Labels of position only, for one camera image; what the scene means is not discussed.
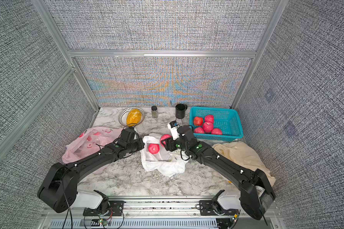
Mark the pink red apple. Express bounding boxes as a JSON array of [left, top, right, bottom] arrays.
[[194, 127, 205, 134], [202, 121, 214, 133], [148, 143, 160, 155], [211, 128, 223, 135], [160, 134, 172, 147]]

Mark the white plastic bag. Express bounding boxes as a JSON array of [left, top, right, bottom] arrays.
[[140, 134, 187, 177]]

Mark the pink plastic bag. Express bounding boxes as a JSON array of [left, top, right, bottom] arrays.
[[62, 127, 122, 164]]

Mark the cream banana print plastic bag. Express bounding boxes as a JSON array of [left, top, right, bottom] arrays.
[[213, 141, 276, 187]]

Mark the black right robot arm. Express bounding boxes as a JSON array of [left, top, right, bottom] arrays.
[[161, 121, 276, 220]]

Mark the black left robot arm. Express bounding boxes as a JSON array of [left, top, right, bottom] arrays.
[[37, 127, 144, 213]]

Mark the patterned plate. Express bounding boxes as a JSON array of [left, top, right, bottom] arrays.
[[118, 107, 145, 127]]

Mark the yellow food on plate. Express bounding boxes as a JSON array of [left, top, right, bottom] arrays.
[[126, 109, 143, 127]]

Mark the black cylindrical cup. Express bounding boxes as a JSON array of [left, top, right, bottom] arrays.
[[175, 104, 188, 119]]

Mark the glass herb spice jar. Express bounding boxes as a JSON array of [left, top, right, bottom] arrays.
[[151, 106, 159, 119]]

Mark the teal plastic basket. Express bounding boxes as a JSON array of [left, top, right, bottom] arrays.
[[189, 106, 244, 142]]

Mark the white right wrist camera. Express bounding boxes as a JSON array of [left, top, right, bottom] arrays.
[[167, 121, 180, 140]]

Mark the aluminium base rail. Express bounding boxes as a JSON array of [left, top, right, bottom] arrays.
[[37, 196, 286, 229]]

